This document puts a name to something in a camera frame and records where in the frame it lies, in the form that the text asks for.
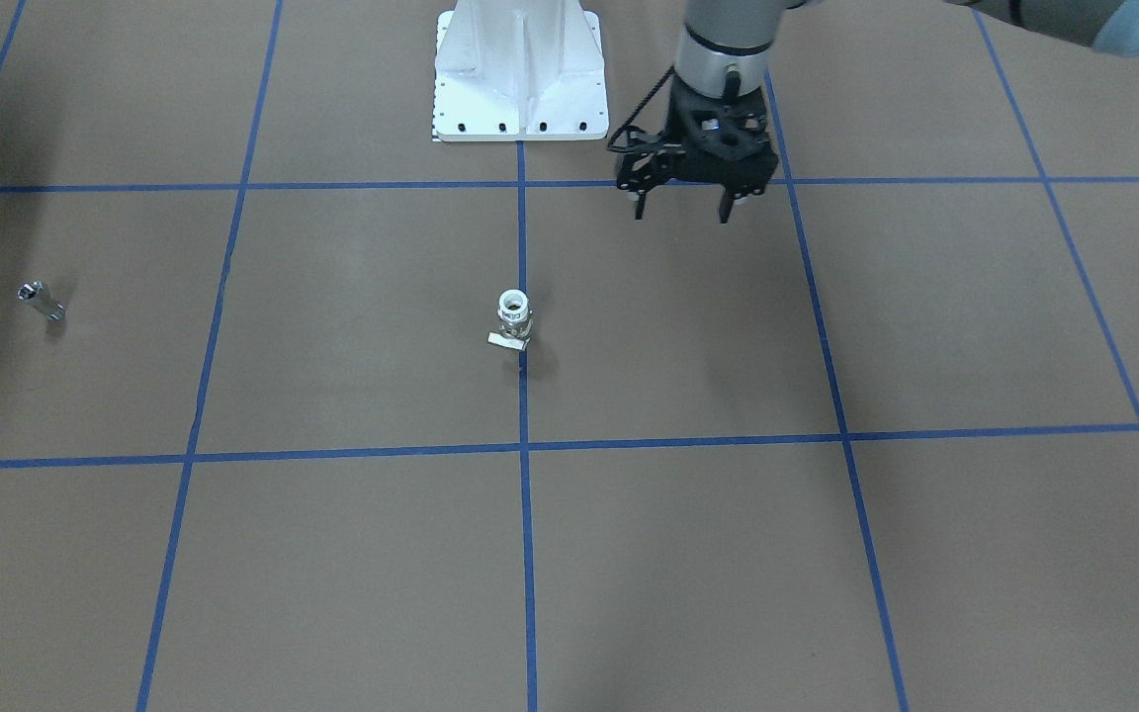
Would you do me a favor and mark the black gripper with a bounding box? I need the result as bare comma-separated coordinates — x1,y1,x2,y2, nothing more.
615,77,779,224

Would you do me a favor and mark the white PPR valve with handle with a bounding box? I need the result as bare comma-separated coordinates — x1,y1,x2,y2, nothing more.
487,289,534,352

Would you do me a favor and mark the chrome pipe tee fitting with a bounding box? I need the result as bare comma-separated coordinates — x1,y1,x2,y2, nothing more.
17,280,66,321

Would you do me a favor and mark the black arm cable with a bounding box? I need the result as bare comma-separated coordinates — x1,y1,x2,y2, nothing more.
607,65,677,154

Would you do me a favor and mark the white central pedestal column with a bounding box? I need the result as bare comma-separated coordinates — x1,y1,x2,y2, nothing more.
431,1,611,141

